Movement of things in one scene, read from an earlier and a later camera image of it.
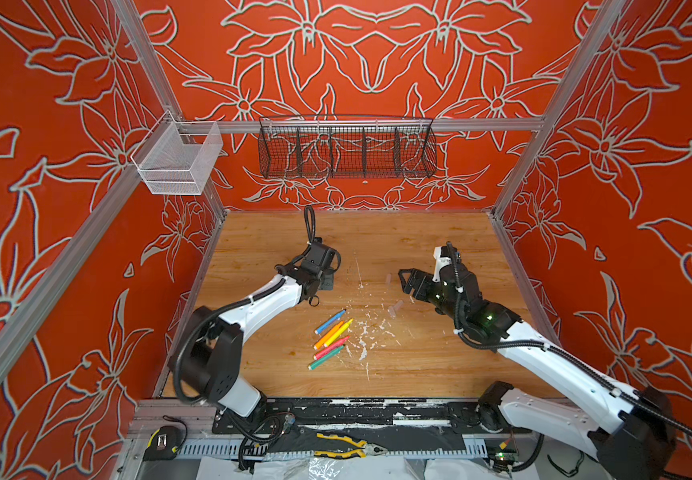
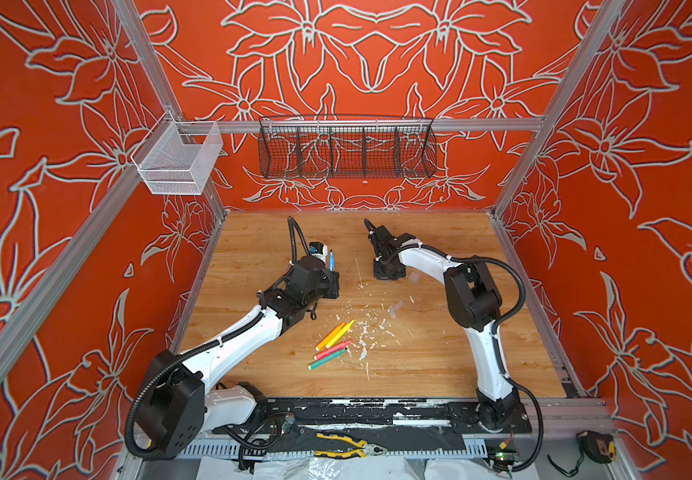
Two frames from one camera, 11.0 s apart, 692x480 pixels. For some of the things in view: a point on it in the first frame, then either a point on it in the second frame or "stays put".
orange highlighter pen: x=327 y=336 stays put
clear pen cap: x=392 y=309 stays put
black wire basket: x=347 y=147 stays put
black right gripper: x=425 y=279 -> x=397 y=275
